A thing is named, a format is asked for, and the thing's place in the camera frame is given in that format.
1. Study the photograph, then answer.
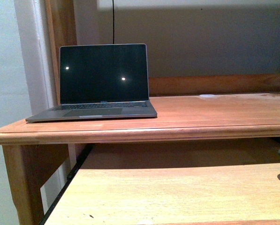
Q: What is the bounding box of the grey open laptop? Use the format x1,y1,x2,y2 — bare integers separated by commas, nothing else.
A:
27,44,157,122

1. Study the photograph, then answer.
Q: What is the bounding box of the wooden door frame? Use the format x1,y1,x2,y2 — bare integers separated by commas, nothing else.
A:
45,0,77,103

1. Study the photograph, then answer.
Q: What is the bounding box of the black cable on wall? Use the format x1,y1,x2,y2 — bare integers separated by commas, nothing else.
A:
111,0,115,45

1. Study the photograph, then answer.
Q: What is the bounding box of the wooden desk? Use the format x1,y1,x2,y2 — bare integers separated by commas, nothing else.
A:
0,73,280,225

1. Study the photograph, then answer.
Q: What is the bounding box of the wooden pull-out keyboard tray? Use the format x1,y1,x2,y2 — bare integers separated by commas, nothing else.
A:
46,138,280,225

